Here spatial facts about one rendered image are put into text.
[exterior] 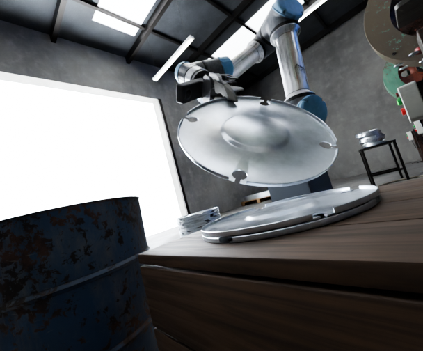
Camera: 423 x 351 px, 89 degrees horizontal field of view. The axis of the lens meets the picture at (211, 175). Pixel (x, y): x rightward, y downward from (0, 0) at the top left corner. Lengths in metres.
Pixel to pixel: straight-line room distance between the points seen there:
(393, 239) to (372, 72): 7.61
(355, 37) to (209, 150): 7.89
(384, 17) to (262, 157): 2.11
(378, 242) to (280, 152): 0.22
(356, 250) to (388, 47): 2.17
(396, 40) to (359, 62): 5.62
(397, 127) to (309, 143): 7.08
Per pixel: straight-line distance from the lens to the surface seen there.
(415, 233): 0.21
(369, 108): 7.60
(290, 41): 0.99
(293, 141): 0.42
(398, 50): 2.29
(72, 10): 5.42
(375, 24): 2.39
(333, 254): 0.19
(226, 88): 0.53
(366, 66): 7.84
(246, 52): 1.05
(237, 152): 0.36
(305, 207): 0.36
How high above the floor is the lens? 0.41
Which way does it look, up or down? 6 degrees up
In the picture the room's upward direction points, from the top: 15 degrees counter-clockwise
